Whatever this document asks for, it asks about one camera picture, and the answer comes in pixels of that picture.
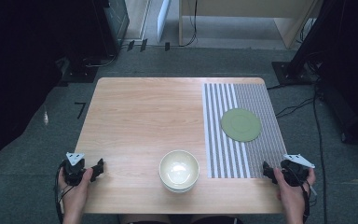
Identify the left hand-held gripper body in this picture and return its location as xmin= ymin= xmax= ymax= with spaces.
xmin=62 ymin=151 xmax=91 ymax=188

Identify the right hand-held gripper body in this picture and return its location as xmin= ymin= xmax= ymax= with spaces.
xmin=280 ymin=153 xmax=317 ymax=188

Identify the person's right hand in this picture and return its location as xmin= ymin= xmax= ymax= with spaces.
xmin=272 ymin=167 xmax=318 ymax=217

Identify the person's left hand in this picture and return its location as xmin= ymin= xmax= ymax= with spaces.
xmin=57 ymin=167 xmax=94 ymax=217

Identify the green round plate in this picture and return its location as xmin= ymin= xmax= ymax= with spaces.
xmin=220 ymin=107 xmax=263 ymax=144

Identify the grey white striped placemat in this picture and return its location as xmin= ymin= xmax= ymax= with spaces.
xmin=201 ymin=82 xmax=289 ymax=180

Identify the cream ceramic bowl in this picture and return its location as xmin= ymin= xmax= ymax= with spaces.
xmin=158 ymin=149 xmax=200 ymax=194

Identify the black cabinet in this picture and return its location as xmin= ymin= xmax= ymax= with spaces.
xmin=91 ymin=0 xmax=131 ymax=59

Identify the black metal stand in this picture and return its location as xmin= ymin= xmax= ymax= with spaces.
xmin=287 ymin=0 xmax=346 ymax=77

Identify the white panel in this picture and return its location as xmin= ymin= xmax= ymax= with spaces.
xmin=156 ymin=0 xmax=172 ymax=44

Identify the light wooden desk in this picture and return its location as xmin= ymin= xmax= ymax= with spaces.
xmin=178 ymin=0 xmax=323 ymax=50

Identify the left hand-held gripper cable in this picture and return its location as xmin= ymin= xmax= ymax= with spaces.
xmin=53 ymin=160 xmax=76 ymax=224

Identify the hand-held gripper cable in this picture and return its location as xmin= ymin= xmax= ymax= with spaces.
xmin=53 ymin=160 xmax=76 ymax=224
xmin=301 ymin=178 xmax=319 ymax=224

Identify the right hand-held gripper cable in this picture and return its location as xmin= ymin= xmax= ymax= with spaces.
xmin=301 ymin=178 xmax=319 ymax=224

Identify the long black floor cable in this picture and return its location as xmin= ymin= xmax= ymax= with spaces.
xmin=311 ymin=82 xmax=329 ymax=224

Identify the black stand base plate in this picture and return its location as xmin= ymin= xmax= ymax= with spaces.
xmin=271 ymin=60 xmax=316 ymax=87

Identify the black cable by cabinet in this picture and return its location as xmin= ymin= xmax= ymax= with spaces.
xmin=85 ymin=53 xmax=119 ymax=69

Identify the black hanging cable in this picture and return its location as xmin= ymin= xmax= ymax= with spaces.
xmin=180 ymin=0 xmax=199 ymax=49

